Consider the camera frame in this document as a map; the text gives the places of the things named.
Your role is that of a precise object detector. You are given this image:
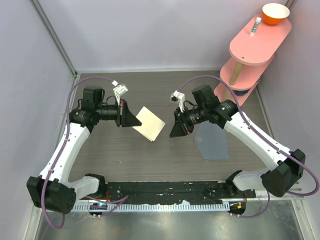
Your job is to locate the beige letter paper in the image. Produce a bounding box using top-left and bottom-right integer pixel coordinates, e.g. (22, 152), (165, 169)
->
(132, 106), (165, 142)

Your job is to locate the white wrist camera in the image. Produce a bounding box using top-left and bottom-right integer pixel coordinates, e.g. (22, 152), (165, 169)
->
(170, 90), (186, 113)
(112, 80), (128, 105)

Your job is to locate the blue grey envelope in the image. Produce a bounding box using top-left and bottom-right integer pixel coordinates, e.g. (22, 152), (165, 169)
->
(194, 121), (230, 161)

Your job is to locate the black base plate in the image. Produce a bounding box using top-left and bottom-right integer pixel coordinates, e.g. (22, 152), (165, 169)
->
(103, 181), (256, 205)

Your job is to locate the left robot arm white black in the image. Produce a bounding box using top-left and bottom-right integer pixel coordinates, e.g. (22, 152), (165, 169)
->
(26, 84), (142, 214)

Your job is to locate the white glue stick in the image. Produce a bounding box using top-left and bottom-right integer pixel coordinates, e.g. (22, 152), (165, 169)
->
(249, 17), (262, 37)

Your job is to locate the pink three tier shelf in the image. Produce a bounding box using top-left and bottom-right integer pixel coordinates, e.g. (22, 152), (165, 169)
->
(214, 14), (292, 105)

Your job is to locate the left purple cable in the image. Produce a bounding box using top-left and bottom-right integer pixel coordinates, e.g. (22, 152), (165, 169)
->
(41, 76), (130, 230)

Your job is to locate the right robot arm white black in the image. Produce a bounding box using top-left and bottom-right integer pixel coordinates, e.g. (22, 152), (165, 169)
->
(169, 84), (306, 198)

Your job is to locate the blue object under shelf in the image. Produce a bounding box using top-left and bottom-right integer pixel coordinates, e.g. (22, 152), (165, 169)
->
(234, 89), (250, 97)

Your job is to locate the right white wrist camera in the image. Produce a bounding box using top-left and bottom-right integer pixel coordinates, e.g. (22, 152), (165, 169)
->
(170, 90), (186, 113)

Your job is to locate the orange bowl white inside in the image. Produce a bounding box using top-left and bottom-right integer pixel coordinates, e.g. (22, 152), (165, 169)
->
(262, 3), (290, 26)

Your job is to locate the white slotted cable duct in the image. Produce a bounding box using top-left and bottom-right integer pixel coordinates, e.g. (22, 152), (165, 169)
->
(71, 201), (230, 213)

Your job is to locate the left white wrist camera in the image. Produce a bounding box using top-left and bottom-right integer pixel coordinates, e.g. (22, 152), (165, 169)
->
(112, 80), (128, 105)

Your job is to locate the aluminium frame rail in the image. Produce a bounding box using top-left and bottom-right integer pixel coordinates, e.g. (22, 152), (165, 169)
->
(29, 0), (77, 76)

